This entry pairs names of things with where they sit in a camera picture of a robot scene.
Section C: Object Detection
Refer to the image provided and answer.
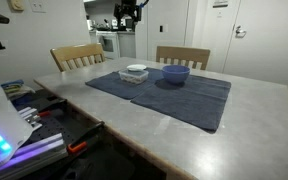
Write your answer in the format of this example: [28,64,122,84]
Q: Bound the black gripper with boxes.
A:
[114,0,142,23]

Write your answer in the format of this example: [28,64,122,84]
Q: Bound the clear plastic food container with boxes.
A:
[118,68,150,85]

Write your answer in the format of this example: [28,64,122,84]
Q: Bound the blue plastic bowl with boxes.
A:
[161,64,191,85]

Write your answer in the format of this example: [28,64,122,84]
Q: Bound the microwave oven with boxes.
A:
[124,20,136,31]

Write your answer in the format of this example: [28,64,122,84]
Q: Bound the grey kitchen base cabinet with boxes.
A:
[117,31,137,58]

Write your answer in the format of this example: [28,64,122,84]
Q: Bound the white kitchen stove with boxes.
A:
[95,19,127,60]

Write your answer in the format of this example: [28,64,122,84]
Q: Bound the small white plate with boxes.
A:
[126,63,148,72]

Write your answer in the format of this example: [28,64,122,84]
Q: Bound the light wooden slat-back chair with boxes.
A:
[49,42,107,73]
[155,45,212,71]

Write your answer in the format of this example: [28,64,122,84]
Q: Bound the dark blue cloth towel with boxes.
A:
[130,71,232,132]
[84,67,163,100]

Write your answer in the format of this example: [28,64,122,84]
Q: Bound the door sign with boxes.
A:
[212,0,229,8]

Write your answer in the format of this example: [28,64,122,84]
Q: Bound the beige folded cloth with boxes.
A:
[6,84,37,101]

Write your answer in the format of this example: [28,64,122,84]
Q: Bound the black perforated mounting board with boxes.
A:
[12,89,102,149]

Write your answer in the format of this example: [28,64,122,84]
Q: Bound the blue folded cloth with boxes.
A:
[0,78,25,90]

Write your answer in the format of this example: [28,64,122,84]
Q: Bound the white door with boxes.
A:
[222,0,288,86]

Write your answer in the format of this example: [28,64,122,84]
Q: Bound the white double wall switch plate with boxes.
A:
[29,0,48,14]

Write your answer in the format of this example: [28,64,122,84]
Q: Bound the beige wall thermostat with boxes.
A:
[9,0,25,12]

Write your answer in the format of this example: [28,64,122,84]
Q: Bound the silver door lever handle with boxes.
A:
[235,25,247,38]

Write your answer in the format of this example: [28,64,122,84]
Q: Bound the black clamp orange handle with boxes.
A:
[36,98,68,118]
[66,120,106,155]

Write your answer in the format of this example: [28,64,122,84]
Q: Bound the aluminium extrusion rail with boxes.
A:
[0,132,68,180]

